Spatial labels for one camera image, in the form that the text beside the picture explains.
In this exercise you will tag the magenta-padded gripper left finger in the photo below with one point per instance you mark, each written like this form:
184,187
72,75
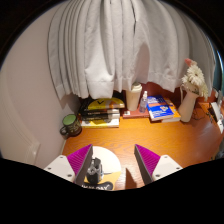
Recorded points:
63,166

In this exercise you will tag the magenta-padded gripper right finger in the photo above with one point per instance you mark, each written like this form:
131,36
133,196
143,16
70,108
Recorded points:
163,166

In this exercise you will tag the black grey computer mouse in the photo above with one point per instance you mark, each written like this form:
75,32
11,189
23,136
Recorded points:
94,171

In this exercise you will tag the white yellow black mouse pad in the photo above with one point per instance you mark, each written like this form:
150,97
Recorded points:
108,160

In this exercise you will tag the dark green mug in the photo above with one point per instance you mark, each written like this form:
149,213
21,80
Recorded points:
71,126

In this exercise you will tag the blue book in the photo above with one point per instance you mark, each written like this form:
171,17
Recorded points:
159,108

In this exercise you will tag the red-brown book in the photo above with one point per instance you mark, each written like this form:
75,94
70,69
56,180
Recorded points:
135,115

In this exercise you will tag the cream ceramic jug vase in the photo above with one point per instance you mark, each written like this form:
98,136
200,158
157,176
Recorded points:
187,106

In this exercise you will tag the clear spray bottle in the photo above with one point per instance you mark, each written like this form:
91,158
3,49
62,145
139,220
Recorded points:
143,104

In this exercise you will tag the white flat device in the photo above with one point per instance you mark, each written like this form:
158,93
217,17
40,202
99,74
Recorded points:
216,115

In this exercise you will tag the cream lidded tumbler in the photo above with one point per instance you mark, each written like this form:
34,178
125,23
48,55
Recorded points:
133,98

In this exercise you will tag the white flower bouquet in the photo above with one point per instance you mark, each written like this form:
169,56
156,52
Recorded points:
195,78

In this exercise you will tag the white pleated curtain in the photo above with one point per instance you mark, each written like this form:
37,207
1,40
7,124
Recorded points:
113,43

